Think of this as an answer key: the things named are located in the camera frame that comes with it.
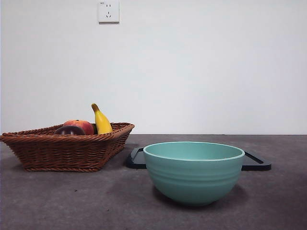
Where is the brown wicker basket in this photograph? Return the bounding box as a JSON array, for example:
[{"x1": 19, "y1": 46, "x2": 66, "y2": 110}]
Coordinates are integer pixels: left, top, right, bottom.
[{"x1": 0, "y1": 122, "x2": 135, "y2": 172}]

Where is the dark purple plum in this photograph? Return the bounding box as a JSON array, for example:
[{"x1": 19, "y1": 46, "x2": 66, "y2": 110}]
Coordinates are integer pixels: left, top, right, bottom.
[{"x1": 53, "y1": 126, "x2": 86, "y2": 136}]

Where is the black rectangular tray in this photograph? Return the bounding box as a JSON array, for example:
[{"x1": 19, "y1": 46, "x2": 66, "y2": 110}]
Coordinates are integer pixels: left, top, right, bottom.
[{"x1": 125, "y1": 147, "x2": 272, "y2": 171}]

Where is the teal ribbed bowl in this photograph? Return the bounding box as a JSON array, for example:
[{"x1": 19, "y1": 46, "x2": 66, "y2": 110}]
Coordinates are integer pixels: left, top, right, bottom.
[{"x1": 143, "y1": 141, "x2": 246, "y2": 207}]

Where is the red yellow apple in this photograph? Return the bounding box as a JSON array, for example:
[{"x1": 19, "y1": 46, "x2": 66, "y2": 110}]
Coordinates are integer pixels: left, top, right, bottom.
[{"x1": 63, "y1": 119, "x2": 94, "y2": 136}]

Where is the yellow banana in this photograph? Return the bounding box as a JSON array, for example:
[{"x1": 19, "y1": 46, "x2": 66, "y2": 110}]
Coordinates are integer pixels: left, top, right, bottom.
[{"x1": 91, "y1": 103, "x2": 113, "y2": 135}]

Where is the white wall socket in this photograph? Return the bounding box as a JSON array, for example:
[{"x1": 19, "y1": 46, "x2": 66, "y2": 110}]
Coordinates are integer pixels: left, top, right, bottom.
[{"x1": 98, "y1": 0, "x2": 120, "y2": 24}]

